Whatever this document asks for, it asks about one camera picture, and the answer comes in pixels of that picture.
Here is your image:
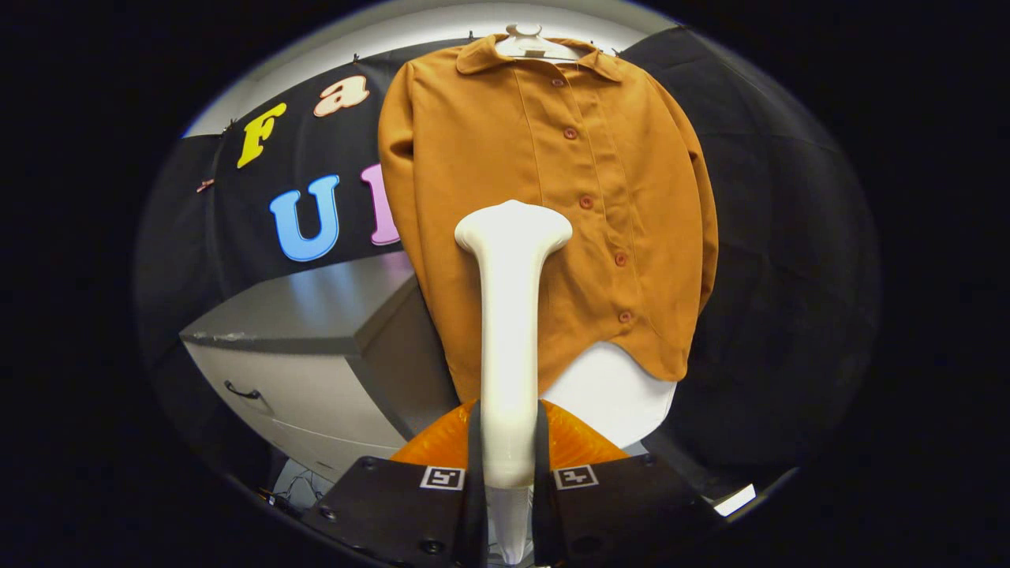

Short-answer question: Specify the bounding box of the white mannequin torso hanger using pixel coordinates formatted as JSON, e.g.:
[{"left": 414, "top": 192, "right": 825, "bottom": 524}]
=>
[{"left": 496, "top": 22, "right": 678, "bottom": 450}]

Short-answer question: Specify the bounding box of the grey drawer cabinet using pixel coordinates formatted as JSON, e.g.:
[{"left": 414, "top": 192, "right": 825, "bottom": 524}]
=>
[{"left": 179, "top": 251, "right": 462, "bottom": 484}]

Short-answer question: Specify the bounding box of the white paper sheet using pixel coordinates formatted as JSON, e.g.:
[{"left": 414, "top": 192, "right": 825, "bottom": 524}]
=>
[{"left": 714, "top": 484, "right": 757, "bottom": 518}]

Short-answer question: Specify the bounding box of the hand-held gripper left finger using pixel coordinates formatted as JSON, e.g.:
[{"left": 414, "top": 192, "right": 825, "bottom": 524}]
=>
[{"left": 302, "top": 398, "right": 488, "bottom": 568}]

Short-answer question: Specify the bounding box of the white garment steamer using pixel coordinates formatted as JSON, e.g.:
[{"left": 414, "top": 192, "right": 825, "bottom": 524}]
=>
[{"left": 454, "top": 199, "right": 574, "bottom": 566}]

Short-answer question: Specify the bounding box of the orange-brown button shirt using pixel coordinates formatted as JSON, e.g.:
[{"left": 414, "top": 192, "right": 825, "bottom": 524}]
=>
[{"left": 377, "top": 33, "right": 720, "bottom": 405}]

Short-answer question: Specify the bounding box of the row of black clips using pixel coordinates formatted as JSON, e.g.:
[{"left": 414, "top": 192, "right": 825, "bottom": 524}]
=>
[{"left": 223, "top": 30, "right": 624, "bottom": 131}]

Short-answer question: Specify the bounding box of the black backdrop cloth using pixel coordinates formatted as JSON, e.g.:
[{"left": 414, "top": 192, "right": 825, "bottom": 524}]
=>
[{"left": 134, "top": 25, "right": 882, "bottom": 506}]

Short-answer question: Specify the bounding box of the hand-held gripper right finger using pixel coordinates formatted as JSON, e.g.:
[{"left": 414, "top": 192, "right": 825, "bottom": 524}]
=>
[{"left": 532, "top": 398, "right": 717, "bottom": 568}]

